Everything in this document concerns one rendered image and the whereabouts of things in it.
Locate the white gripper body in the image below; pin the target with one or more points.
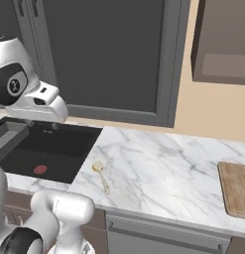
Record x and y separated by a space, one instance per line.
51 113

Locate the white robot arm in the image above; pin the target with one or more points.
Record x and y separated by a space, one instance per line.
15 63

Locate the black sink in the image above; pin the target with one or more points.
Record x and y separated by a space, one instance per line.
51 152

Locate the wooden cutting board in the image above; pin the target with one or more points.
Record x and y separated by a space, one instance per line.
236 188

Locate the grey framed window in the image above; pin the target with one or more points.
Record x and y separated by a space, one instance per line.
107 53

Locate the grey dishwasher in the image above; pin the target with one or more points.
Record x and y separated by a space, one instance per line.
160 238

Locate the brown wall cabinet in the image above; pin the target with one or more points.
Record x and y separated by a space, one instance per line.
223 39

